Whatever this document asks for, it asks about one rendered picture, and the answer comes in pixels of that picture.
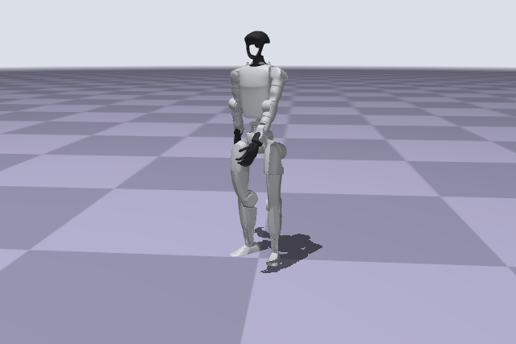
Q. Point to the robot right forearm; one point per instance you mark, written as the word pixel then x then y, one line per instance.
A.
pixel 237 119

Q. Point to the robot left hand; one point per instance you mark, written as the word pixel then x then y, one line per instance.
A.
pixel 251 151

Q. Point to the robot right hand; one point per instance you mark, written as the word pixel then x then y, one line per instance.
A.
pixel 237 137

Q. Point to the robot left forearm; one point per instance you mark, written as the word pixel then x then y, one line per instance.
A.
pixel 266 120

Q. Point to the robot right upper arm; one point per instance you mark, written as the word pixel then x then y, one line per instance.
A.
pixel 234 103

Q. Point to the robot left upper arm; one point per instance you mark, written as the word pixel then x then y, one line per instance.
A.
pixel 279 78

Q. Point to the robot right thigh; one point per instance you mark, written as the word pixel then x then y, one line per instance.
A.
pixel 240 176

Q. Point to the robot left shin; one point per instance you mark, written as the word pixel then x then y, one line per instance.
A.
pixel 274 226

